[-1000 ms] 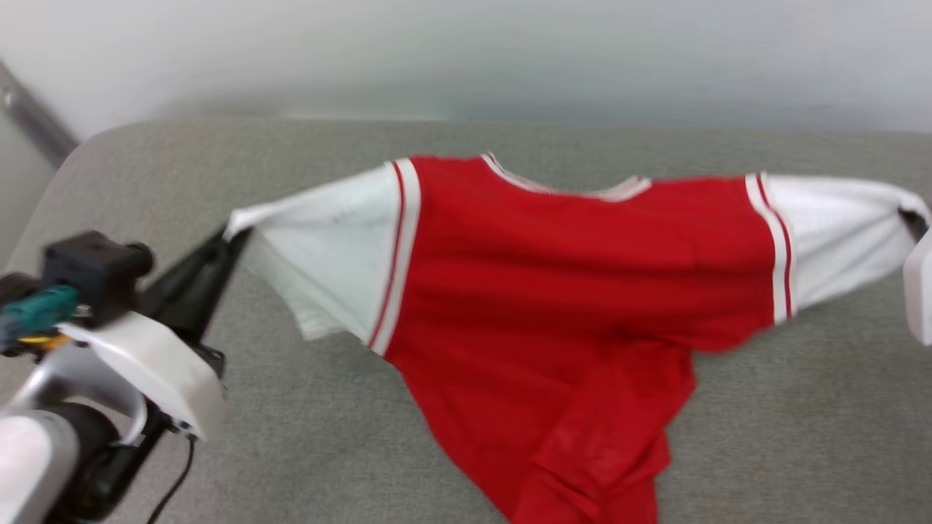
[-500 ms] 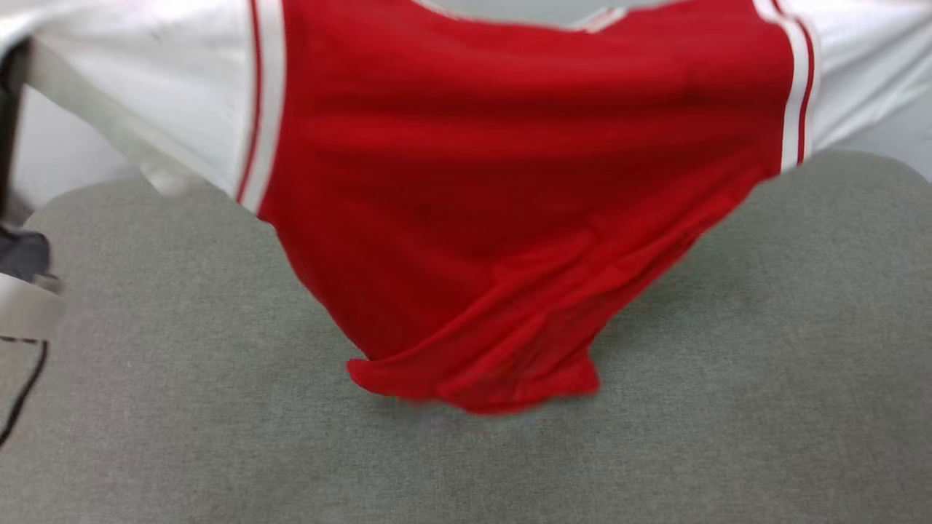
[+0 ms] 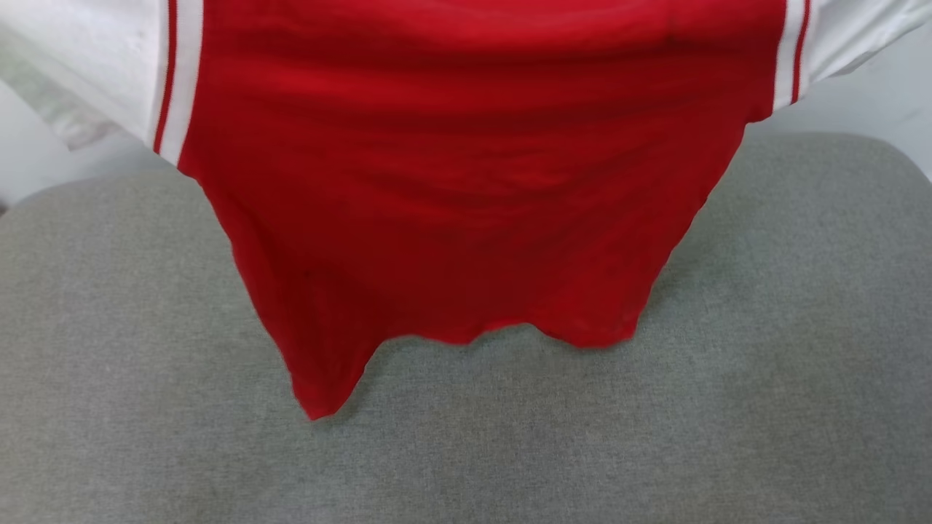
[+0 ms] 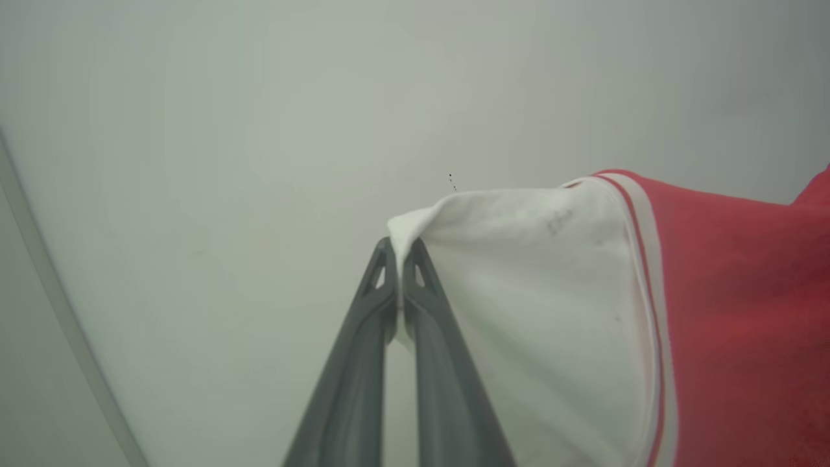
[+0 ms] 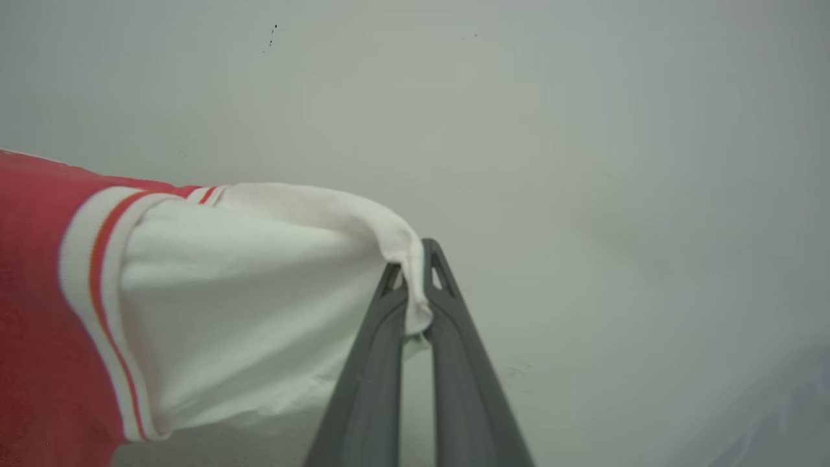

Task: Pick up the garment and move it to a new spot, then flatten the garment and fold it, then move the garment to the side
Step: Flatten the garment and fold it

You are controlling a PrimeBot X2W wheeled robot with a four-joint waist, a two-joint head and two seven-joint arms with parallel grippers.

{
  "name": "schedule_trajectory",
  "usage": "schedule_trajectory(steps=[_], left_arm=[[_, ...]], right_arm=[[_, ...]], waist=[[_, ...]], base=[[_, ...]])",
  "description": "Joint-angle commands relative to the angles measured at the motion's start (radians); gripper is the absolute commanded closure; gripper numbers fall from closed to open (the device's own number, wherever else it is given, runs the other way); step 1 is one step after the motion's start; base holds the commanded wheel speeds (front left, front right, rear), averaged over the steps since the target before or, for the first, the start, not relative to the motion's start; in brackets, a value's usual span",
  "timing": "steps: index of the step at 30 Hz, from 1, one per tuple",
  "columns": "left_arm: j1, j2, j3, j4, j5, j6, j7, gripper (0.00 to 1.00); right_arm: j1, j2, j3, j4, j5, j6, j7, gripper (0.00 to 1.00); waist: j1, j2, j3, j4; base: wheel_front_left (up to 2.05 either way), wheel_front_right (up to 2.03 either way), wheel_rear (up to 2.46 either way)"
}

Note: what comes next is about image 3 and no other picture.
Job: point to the red shirt with white sleeves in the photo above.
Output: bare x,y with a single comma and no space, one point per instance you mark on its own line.
466,182

